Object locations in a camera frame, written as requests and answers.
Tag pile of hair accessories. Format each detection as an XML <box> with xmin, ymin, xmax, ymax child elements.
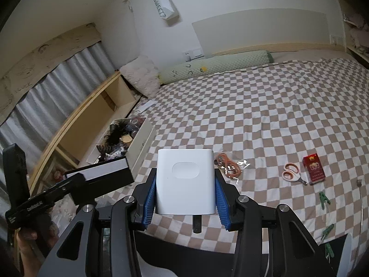
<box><xmin>96</xmin><ymin>118</ymin><xmax>145</xmax><ymax>162</ymax></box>

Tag bag of orange rubber bands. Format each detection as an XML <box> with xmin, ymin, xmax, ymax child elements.
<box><xmin>214</xmin><ymin>153</ymin><xmax>250</xmax><ymax>180</ymax></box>

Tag red cigarette pack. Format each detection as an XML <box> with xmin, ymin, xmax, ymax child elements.
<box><xmin>302</xmin><ymin>154</ymin><xmax>325</xmax><ymax>186</ymax></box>

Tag green bolster pillow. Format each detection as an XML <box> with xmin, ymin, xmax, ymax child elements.
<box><xmin>158</xmin><ymin>50</ymin><xmax>274</xmax><ymax>86</ymax></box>

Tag orange handled scissors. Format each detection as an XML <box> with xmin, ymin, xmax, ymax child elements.
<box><xmin>282</xmin><ymin>163</ymin><xmax>309</xmax><ymax>186</ymax></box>

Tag white hanging paper bag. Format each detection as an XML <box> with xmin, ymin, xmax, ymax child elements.
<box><xmin>149</xmin><ymin>0</ymin><xmax>179</xmax><ymax>21</ymax></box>

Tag wooden bedside shelf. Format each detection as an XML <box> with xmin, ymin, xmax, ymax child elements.
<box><xmin>27</xmin><ymin>71</ymin><xmax>139</xmax><ymax>197</ymax></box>

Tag metal fork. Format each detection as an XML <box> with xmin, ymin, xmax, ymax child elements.
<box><xmin>353</xmin><ymin>179</ymin><xmax>364</xmax><ymax>267</ymax></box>

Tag white wall socket panel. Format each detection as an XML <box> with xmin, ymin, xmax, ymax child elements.
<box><xmin>182</xmin><ymin>49</ymin><xmax>205</xmax><ymax>60</ymax></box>

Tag white charger plug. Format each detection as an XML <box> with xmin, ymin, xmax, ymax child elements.
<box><xmin>155</xmin><ymin>148</ymin><xmax>217</xmax><ymax>234</ymax></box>

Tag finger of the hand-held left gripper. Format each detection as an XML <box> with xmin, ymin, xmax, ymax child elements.
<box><xmin>43</xmin><ymin>174</ymin><xmax>87</xmax><ymax>201</ymax></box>

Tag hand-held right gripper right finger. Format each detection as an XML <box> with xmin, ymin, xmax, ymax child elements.
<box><xmin>214</xmin><ymin>169</ymin><xmax>336</xmax><ymax>277</ymax></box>

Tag white fluffy pillow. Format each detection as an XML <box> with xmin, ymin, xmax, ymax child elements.
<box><xmin>119</xmin><ymin>56</ymin><xmax>161</xmax><ymax>97</ymax></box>

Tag beige patterned curtain valance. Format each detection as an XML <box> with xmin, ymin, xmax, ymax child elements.
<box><xmin>0</xmin><ymin>22</ymin><xmax>102</xmax><ymax>116</ymax></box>

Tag person's left hand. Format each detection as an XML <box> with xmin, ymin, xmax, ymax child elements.
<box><xmin>16</xmin><ymin>208</ymin><xmax>60</xmax><ymax>255</ymax></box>

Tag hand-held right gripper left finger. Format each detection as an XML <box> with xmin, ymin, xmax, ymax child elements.
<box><xmin>37</xmin><ymin>167</ymin><xmax>158</xmax><ymax>277</ymax></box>

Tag grey curtain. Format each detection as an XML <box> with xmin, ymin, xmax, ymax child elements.
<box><xmin>0</xmin><ymin>42</ymin><xmax>115</xmax><ymax>185</ymax></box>

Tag white open storage box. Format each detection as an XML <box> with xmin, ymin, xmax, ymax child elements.
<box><xmin>86</xmin><ymin>117</ymin><xmax>157</xmax><ymax>174</ymax></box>

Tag brown checkered blanket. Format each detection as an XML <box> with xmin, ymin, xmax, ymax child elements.
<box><xmin>95</xmin><ymin>57</ymin><xmax>369</xmax><ymax>254</ymax></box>

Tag pink clothes pile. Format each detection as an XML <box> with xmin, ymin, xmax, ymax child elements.
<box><xmin>345</xmin><ymin>13</ymin><xmax>369</xmax><ymax>51</ymax></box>

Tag grey headboard panel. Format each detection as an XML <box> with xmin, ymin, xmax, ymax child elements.
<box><xmin>191</xmin><ymin>8</ymin><xmax>329</xmax><ymax>58</ymax></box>

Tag black and white gift box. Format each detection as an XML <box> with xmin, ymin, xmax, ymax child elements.
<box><xmin>64</xmin><ymin>158</ymin><xmax>135</xmax><ymax>206</ymax></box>

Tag wooden bed frame rail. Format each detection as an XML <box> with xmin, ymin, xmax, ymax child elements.
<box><xmin>211</xmin><ymin>42</ymin><xmax>346</xmax><ymax>57</ymax></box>

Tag person's left forearm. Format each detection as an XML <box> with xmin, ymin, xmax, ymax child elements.
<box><xmin>17</xmin><ymin>251</ymin><xmax>44</xmax><ymax>277</ymax></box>

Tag white wardrobe shelf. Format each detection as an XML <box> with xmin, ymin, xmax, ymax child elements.
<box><xmin>337</xmin><ymin>0</ymin><xmax>369</xmax><ymax>65</ymax></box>

